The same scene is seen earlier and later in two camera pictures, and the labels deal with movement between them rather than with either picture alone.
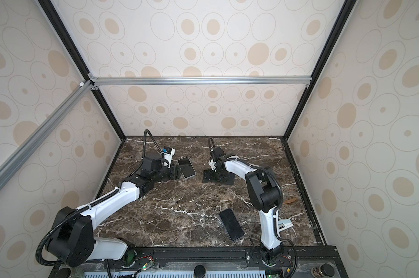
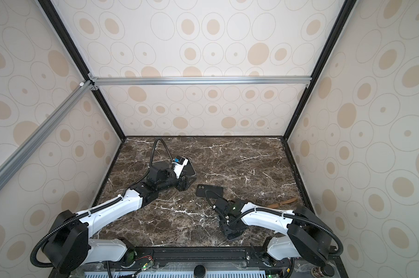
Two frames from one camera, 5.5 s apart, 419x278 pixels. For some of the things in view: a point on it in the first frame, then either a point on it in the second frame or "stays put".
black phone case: (218, 175) to (201, 190)
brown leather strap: (290, 201) stays put
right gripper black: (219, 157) to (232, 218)
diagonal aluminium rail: (2, 175) stays put
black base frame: (309, 262) stays put
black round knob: (199, 271) stays put
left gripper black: (175, 172) to (186, 186)
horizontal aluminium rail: (200, 81) stays put
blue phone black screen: (187, 167) stays put
